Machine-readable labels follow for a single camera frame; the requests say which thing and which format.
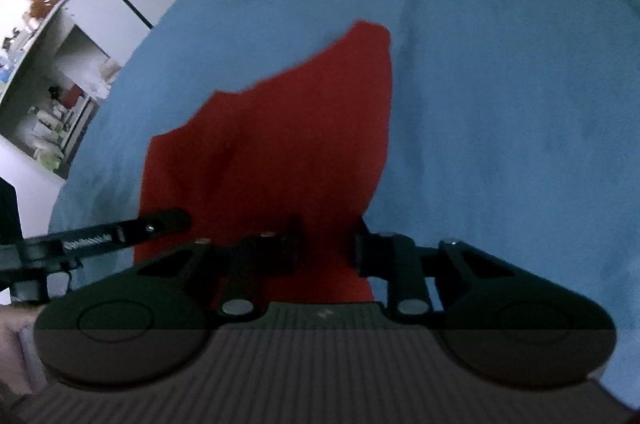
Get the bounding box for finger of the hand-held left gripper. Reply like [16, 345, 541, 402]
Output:
[50, 209, 193, 261]

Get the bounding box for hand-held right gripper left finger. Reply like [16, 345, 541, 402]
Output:
[135, 215, 303, 317]

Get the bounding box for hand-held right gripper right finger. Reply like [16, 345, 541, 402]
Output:
[350, 227, 516, 316]

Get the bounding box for red long-sleeved sweater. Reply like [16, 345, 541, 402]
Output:
[132, 19, 393, 305]

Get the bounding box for person's left hand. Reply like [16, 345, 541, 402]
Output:
[0, 308, 42, 397]

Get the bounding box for white shelf unit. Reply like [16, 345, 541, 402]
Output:
[0, 0, 123, 180]

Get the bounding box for bed with blue sheet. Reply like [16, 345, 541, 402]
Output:
[47, 0, 640, 385]

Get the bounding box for brown teddy bear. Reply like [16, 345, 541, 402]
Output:
[27, 0, 56, 19]

